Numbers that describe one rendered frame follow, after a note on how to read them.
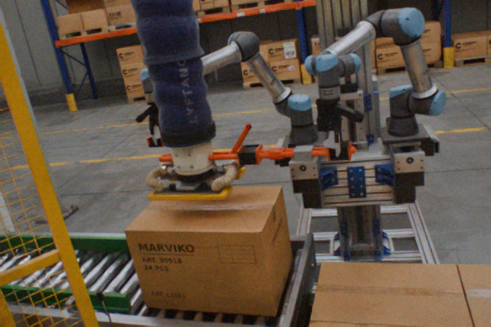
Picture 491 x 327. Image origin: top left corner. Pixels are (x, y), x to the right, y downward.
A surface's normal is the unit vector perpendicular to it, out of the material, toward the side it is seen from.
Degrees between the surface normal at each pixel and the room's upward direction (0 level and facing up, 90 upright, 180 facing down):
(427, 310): 0
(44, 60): 90
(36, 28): 90
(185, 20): 73
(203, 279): 90
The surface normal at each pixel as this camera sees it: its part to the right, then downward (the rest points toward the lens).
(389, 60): -0.22, 0.36
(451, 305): -0.15, -0.94
